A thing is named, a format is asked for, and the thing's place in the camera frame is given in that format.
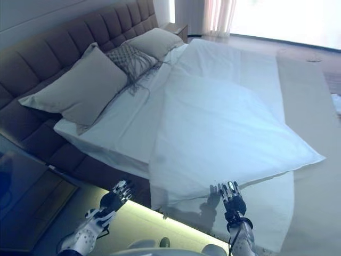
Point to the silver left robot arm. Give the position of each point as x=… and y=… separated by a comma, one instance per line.
x=85, y=234

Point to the white duvet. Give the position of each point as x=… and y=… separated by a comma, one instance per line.
x=218, y=122

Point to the fringed macrame cushion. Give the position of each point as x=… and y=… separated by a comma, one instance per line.
x=128, y=57

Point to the silver left robot leg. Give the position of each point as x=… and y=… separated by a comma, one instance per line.
x=145, y=249

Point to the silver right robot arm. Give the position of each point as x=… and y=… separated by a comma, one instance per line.
x=243, y=237

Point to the small beige pillow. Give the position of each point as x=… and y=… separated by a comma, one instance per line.
x=157, y=41

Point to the silver robot leg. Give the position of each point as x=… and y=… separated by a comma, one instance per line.
x=145, y=249
x=214, y=250

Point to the sheer pink curtain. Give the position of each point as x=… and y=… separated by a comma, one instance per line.
x=218, y=16

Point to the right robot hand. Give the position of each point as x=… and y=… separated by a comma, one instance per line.
x=234, y=202

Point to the wooden nightstand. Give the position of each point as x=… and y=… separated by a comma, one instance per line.
x=177, y=30
x=32, y=186

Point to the large beige pillow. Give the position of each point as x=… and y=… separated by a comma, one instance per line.
x=80, y=88

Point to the silver right robot leg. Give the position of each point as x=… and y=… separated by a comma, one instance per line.
x=214, y=250

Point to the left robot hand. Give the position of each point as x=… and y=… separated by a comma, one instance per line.
x=112, y=201

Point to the brown tufted headboard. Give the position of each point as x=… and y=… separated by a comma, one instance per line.
x=53, y=45

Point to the beige textured bedspread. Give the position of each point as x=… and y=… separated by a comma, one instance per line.
x=303, y=106

